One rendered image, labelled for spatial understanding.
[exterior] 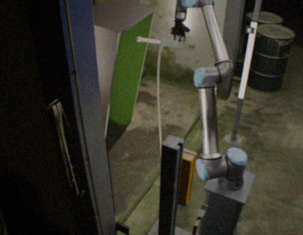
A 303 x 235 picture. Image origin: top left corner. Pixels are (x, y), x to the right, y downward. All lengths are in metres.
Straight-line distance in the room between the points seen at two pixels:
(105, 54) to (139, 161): 1.52
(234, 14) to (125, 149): 2.05
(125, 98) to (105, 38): 1.06
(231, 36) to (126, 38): 1.72
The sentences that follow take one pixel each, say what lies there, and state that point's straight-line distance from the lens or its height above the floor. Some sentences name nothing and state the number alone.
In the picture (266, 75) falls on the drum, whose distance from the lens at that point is 4.58.
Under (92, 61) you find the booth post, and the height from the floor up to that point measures 1.73.
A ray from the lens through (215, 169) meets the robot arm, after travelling 2.03.
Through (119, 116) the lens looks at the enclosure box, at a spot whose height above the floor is 0.50.
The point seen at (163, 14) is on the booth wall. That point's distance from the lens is 4.24.
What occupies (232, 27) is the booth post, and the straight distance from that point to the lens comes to 3.93.
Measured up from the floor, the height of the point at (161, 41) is 1.49.
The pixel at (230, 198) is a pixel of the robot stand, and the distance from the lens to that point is 2.19.
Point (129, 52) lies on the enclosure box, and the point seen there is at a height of 1.22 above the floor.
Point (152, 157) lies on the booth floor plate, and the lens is 3.28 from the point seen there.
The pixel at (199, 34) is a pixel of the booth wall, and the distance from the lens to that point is 4.11.
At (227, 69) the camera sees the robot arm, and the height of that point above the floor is 1.42.
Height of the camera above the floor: 2.29
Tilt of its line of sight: 36 degrees down
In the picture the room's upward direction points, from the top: straight up
